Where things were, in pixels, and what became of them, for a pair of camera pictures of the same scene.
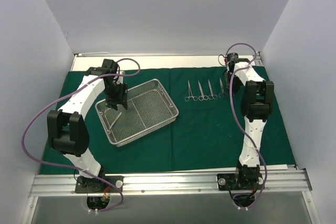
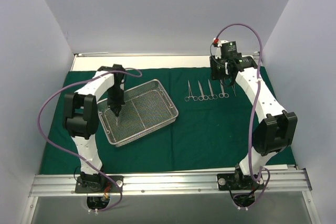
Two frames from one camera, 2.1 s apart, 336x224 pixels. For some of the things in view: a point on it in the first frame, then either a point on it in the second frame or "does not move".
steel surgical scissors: x=195 y=98 does not move
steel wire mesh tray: x=149 y=107 does not move
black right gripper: x=227 y=80 -> x=215 y=68
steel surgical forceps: x=214 y=96 does not move
